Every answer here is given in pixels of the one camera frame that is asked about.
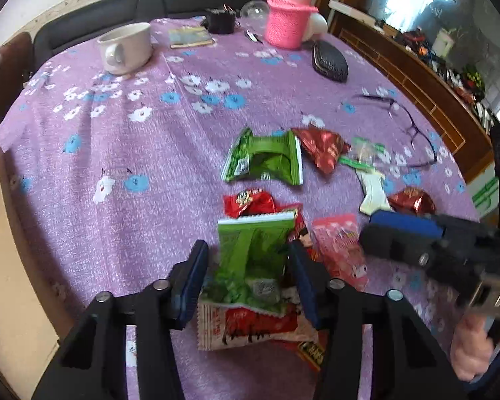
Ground dark red foil snack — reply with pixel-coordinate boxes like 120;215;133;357
292;125;351;174
387;186;436;216

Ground white cream snack packet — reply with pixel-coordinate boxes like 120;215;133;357
356;171;393;216

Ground pink snack packet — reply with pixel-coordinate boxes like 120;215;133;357
312;213;368;292

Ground red sesame candy bar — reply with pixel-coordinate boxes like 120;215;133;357
273;340;325;372

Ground clear green edged packet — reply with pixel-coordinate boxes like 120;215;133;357
339;136;386;172

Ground red cartoon candy packet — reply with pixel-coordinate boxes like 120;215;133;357
277;203;321;262

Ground white red snack packet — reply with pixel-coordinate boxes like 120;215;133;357
198;287;318;351

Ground green snack bag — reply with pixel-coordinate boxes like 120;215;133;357
221;127;304;186
200;210;295;316

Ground small red candy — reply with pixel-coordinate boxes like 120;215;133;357
223;189;277;219

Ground person's right hand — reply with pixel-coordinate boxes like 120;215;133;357
450;313;500;389

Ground cardboard tray box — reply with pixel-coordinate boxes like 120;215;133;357
0;147;74;399

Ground wooden sideboard cabinet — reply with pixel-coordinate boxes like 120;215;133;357
329;0;493;183

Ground purple floral tablecloth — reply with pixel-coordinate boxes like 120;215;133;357
0;19;476;317

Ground black glasses case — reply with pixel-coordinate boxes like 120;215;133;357
312;40;349;83

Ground white round object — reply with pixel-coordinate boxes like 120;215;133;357
302;13;328;42

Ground pink knitted sleeve bottle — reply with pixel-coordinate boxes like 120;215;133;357
264;0;318;50

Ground nail clipper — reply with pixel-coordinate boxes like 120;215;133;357
245;30;263;44

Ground clear glass dome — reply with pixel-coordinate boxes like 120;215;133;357
240;0;270;23

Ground black small container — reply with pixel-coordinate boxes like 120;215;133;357
200;6;238;34

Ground brown armchair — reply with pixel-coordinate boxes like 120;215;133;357
0;32;34;123

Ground small booklet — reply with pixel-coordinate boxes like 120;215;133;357
169;26;214;49

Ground white ceramic mug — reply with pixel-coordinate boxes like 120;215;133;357
96;23;153;76

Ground black leather sofa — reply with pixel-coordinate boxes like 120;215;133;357
33;0;264;67

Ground purple frame eyeglasses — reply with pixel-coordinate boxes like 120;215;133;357
352;94;437;170

